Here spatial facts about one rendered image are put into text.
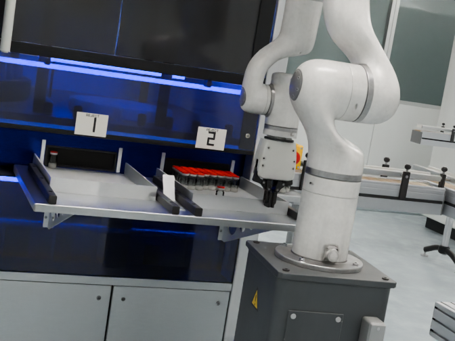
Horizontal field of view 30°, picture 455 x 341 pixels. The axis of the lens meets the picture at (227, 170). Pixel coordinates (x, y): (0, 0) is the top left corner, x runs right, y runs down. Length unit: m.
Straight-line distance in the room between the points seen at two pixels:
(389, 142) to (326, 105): 6.31
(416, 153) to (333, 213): 6.43
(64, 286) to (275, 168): 0.69
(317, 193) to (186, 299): 0.83
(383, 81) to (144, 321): 1.07
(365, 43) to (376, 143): 6.15
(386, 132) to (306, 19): 5.96
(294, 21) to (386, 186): 0.89
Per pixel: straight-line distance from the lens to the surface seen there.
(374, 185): 2.75
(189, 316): 2.50
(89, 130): 2.30
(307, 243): 1.78
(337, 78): 1.73
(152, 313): 2.47
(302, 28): 2.06
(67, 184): 2.04
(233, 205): 2.12
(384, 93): 1.77
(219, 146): 2.40
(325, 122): 1.72
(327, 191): 1.76
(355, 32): 1.81
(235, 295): 2.53
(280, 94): 2.07
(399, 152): 8.09
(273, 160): 2.10
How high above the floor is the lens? 1.27
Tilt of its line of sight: 8 degrees down
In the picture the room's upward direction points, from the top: 9 degrees clockwise
